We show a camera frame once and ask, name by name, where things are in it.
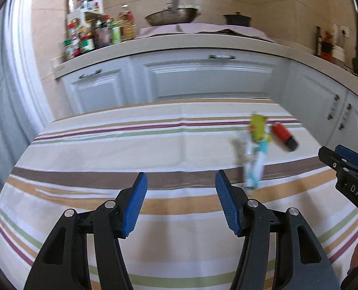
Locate red and black tube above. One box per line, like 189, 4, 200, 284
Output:
271, 122, 298, 152

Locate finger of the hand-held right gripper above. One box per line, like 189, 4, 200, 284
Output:
318, 146, 351, 173
335, 145, 358, 170

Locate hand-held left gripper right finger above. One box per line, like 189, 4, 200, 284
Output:
215, 170, 341, 290

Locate striped tablecloth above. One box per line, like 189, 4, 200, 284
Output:
0, 98, 358, 290

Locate white curtain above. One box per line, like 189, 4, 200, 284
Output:
0, 0, 53, 170

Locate white and teal wrapper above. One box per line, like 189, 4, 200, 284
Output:
232, 133, 270, 192

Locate cluster of condiment bottles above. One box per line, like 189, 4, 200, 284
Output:
63, 0, 137, 61

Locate beige stove cloth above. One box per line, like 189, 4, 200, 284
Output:
140, 22, 276, 41

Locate yellow green wrapper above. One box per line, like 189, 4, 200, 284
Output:
249, 113, 273, 144

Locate white kitchen cabinets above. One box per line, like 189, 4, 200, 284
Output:
50, 38, 358, 158

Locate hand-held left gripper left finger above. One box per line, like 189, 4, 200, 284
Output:
23, 172, 148, 290

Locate steel wok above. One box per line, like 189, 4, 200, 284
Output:
145, 6, 202, 26

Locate black pot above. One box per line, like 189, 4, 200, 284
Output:
223, 12, 252, 26

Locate white jar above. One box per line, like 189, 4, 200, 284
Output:
331, 44, 345, 59

